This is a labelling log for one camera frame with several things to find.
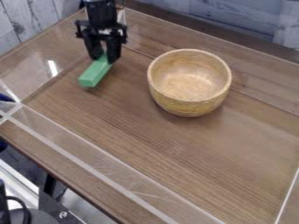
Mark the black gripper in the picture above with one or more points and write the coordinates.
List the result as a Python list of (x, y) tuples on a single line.
[(114, 33)]

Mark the green rectangular block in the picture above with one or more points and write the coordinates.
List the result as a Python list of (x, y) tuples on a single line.
[(95, 72)]

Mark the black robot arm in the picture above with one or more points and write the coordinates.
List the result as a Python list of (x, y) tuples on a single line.
[(102, 13)]

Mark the light wooden bowl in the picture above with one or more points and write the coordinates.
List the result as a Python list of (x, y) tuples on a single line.
[(189, 81)]

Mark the black table leg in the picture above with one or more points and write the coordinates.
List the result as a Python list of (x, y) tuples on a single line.
[(50, 184)]

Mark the clear acrylic tray enclosure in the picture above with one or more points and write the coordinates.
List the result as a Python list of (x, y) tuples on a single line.
[(150, 167)]

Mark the black metal bracket with bolt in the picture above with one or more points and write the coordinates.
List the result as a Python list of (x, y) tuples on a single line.
[(61, 213)]

